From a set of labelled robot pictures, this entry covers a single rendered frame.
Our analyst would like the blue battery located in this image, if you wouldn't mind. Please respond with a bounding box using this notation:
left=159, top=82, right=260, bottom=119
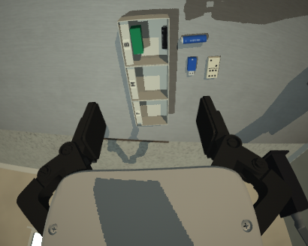
left=180, top=34, right=207, bottom=44

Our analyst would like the blue usb stick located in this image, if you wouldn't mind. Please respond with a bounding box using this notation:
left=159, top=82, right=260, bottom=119
left=187, top=57, right=197, bottom=75

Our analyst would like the white domino tile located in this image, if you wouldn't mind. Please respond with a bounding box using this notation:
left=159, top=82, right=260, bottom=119
left=206, top=56, right=220, bottom=78

